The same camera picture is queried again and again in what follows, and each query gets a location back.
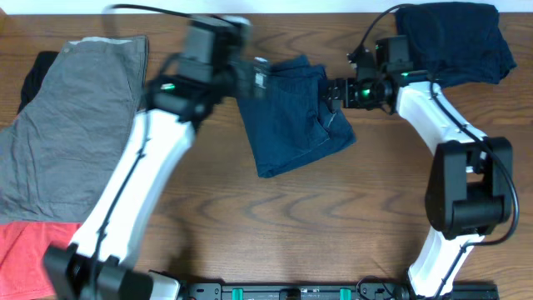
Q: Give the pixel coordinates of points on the grey shorts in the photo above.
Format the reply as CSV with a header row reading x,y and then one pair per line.
x,y
61,150

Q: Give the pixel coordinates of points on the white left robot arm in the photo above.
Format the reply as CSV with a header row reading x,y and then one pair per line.
x,y
99,261

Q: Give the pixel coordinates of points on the folded navy garment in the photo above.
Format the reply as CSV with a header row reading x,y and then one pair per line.
x,y
456,42

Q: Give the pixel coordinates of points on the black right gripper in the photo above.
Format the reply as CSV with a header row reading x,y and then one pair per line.
x,y
349,100

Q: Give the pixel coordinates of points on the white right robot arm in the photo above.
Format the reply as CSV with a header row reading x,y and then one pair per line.
x,y
471,199

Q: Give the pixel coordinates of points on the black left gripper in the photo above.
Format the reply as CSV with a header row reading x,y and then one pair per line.
x,y
246,77

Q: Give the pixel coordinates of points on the black garment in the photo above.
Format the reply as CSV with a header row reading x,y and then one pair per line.
x,y
33,80

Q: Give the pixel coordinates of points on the red garment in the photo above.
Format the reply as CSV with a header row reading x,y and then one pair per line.
x,y
23,245

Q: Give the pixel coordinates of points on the dark teal blue shorts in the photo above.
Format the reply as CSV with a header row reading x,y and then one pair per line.
x,y
292,126

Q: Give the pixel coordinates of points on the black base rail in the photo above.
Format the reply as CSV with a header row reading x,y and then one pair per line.
x,y
372,290

